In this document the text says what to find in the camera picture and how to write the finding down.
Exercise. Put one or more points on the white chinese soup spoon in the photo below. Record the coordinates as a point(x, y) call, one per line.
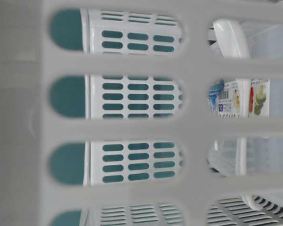
point(231, 39)

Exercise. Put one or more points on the clear plastic food container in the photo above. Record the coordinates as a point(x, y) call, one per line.
point(260, 99)

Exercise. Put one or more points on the white plastic shopping basket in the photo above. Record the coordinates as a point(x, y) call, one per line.
point(105, 118)

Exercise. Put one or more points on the blue patterned wrapped item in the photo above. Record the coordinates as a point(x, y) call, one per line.
point(214, 90)

